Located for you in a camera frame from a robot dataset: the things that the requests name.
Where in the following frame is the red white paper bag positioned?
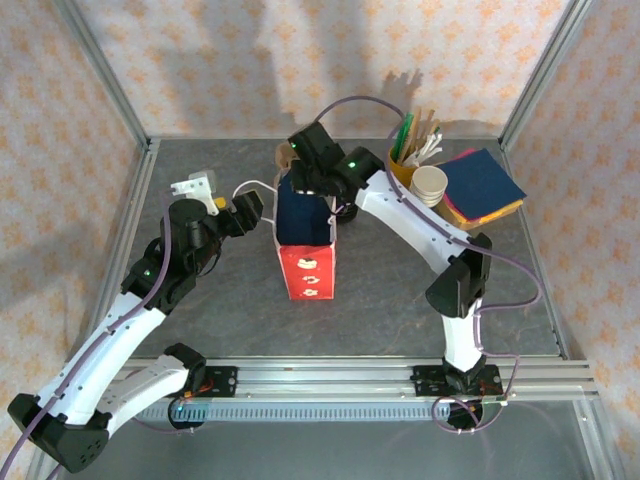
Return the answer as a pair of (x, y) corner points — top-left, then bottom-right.
(233, 167), (346, 302)

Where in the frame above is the stack of pulp cup carriers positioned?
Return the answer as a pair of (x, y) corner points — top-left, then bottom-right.
(274, 141), (301, 174)

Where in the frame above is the yellow holder cup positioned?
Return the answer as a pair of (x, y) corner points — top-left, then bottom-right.
(387, 144), (419, 186)

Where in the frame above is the green straw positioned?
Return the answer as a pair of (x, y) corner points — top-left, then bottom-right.
(392, 112), (416, 164)

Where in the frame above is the wooden stirrer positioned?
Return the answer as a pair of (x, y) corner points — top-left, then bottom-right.
(412, 110), (435, 156)
(419, 118), (442, 151)
(403, 107), (426, 154)

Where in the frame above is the white wrapped straw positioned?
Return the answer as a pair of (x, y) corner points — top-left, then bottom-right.
(403, 142), (445, 169)
(405, 130), (444, 164)

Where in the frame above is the stack of paper cups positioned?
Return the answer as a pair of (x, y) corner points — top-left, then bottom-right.
(410, 165), (448, 209)

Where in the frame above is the pink napkin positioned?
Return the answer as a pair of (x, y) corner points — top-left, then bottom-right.
(442, 147), (524, 221)

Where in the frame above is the tan napkin stack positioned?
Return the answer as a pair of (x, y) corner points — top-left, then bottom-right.
(438, 199), (525, 234)

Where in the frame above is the blue napkin stack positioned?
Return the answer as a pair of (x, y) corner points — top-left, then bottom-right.
(432, 148), (529, 219)

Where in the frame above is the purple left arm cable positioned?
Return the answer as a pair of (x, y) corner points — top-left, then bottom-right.
(4, 212), (206, 480)

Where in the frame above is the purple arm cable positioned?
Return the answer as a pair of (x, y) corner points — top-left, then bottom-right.
(4, 212), (206, 480)
(313, 95), (544, 436)

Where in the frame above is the aluminium table side rail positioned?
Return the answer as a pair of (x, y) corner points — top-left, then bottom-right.
(27, 139), (161, 480)
(499, 139), (621, 480)

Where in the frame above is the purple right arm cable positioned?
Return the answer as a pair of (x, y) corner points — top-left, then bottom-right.
(313, 95), (544, 436)

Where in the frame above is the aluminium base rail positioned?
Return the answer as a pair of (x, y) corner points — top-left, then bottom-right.
(54, 355), (599, 402)

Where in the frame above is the aluminium frame post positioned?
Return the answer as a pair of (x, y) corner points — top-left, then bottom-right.
(52, 0), (154, 151)
(498, 0), (596, 151)

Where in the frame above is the grey slotted cable duct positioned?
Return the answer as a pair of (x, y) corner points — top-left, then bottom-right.
(67, 402), (454, 422)

